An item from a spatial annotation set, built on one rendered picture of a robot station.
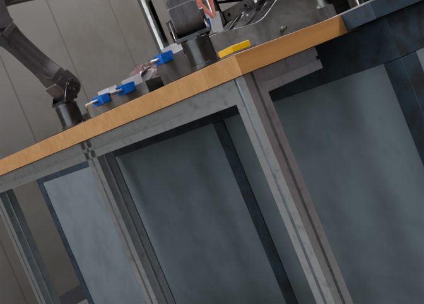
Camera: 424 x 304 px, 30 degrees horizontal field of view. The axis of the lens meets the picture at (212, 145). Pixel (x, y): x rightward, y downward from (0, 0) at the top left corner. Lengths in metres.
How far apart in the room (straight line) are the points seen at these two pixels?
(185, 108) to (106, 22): 3.15
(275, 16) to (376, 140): 0.65
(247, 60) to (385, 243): 0.64
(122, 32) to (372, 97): 3.15
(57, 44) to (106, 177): 2.66
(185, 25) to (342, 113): 0.40
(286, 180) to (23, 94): 2.97
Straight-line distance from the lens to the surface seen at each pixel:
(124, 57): 4.69
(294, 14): 2.32
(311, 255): 1.48
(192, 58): 1.74
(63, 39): 4.51
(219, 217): 2.29
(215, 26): 2.13
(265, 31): 2.23
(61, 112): 2.22
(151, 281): 1.91
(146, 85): 2.31
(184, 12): 1.76
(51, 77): 2.21
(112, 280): 3.04
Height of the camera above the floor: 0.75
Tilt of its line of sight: 4 degrees down
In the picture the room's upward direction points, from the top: 22 degrees counter-clockwise
